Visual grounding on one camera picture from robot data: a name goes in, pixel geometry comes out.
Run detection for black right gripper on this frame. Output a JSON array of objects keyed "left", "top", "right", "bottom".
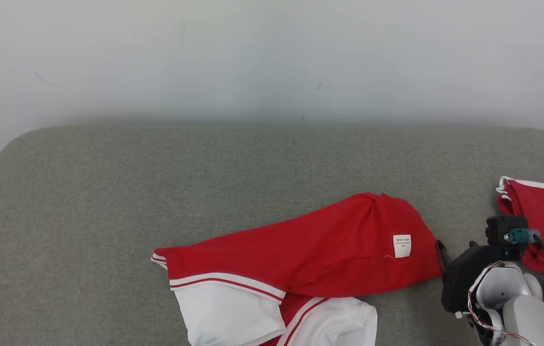
[{"left": 435, "top": 239, "right": 525, "bottom": 315}]

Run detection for red jersey shirt white sleeves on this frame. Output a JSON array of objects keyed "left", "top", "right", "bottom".
[{"left": 152, "top": 192, "right": 443, "bottom": 346}]

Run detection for thin red white wires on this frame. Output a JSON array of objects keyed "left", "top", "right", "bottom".
[{"left": 467, "top": 262, "right": 537, "bottom": 346}]

